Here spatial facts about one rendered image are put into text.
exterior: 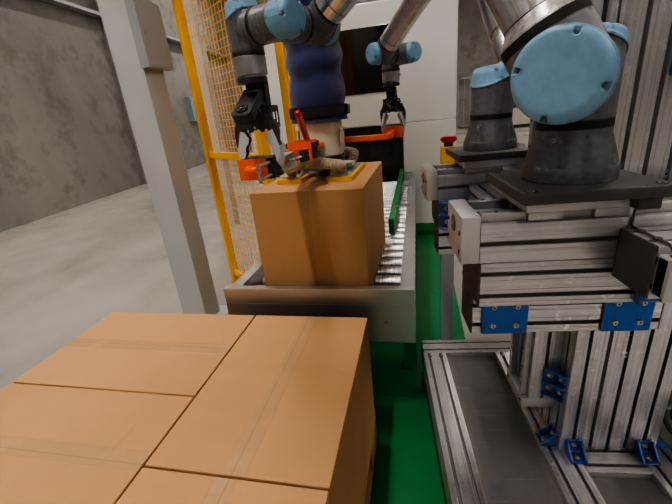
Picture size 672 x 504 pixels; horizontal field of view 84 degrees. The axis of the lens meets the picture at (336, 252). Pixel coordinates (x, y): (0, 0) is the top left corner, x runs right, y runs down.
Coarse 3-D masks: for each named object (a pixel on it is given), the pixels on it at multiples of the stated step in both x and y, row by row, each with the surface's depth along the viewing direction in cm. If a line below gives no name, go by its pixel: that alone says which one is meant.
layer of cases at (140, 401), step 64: (128, 320) 136; (192, 320) 131; (256, 320) 127; (320, 320) 123; (64, 384) 104; (128, 384) 102; (192, 384) 99; (256, 384) 97; (320, 384) 94; (0, 448) 85; (64, 448) 83; (128, 448) 81; (192, 448) 79; (256, 448) 78; (320, 448) 76
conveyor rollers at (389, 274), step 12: (408, 180) 329; (384, 192) 298; (384, 204) 257; (384, 216) 232; (396, 228) 206; (396, 240) 189; (384, 252) 174; (396, 252) 172; (384, 264) 165; (396, 264) 164; (384, 276) 149; (396, 276) 148
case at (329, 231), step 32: (256, 192) 129; (288, 192) 125; (320, 192) 123; (352, 192) 121; (256, 224) 132; (288, 224) 130; (320, 224) 127; (352, 224) 125; (384, 224) 184; (288, 256) 134; (320, 256) 132; (352, 256) 129
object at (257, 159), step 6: (252, 156) 95; (258, 156) 93; (264, 156) 92; (270, 156) 91; (240, 162) 89; (246, 162) 89; (252, 162) 88; (258, 162) 88; (240, 168) 90; (240, 174) 90; (246, 174) 90; (264, 174) 89; (246, 180) 91
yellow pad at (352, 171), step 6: (360, 162) 159; (348, 168) 146; (354, 168) 145; (360, 168) 149; (330, 174) 140; (336, 174) 136; (342, 174) 135; (348, 174) 135; (354, 174) 137; (330, 180) 134; (336, 180) 134; (342, 180) 134; (348, 180) 133
